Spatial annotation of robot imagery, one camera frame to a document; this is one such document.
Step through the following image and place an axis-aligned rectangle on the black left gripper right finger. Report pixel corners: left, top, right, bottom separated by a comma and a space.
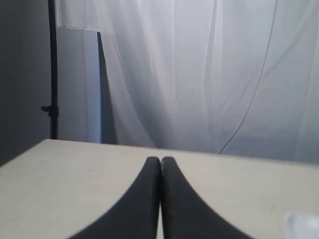
161, 157, 247, 239

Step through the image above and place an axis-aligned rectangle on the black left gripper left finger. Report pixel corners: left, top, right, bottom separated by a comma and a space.
71, 156, 160, 239

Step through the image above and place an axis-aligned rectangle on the white rectangular plastic tray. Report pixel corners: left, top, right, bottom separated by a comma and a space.
284, 212, 319, 239

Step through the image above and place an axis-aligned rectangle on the black light stand pole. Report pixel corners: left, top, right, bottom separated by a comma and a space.
41, 0, 59, 139

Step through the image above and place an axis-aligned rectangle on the white backdrop curtain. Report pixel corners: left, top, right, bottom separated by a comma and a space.
56, 0, 319, 163

